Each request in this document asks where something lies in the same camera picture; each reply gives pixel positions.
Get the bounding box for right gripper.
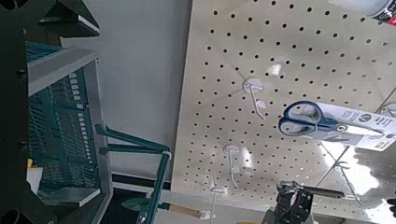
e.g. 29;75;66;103
262;180;316;224

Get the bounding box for white paint roller yellow handle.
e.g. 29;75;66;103
26;158;45;196

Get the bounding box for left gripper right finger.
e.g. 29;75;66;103
0;0;101;39

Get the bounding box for white scissors hanging hook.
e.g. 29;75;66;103
375;92;396;119

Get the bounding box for green trowel with wooden handle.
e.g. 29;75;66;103
120;197;204;219

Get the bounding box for white red sealant tube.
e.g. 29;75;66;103
326;0;396;27

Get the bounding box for black adjustable wrench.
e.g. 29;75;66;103
278;181;346;200

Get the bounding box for white pegboard hook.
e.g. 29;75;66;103
199;186;228;224
222;143;241;189
242;77;268;120

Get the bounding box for teal grey plastic crate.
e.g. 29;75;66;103
26;41;114;224

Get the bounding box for grey panel below pegboard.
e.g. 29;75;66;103
60;0;194;182

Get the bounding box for cream perforated pegboard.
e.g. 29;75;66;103
170;0;396;224

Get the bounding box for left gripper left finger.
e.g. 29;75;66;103
0;186;59;224

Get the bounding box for white wrench hook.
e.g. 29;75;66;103
332;161;364;207

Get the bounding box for blue scissors on white card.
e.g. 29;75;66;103
277;100;396;152

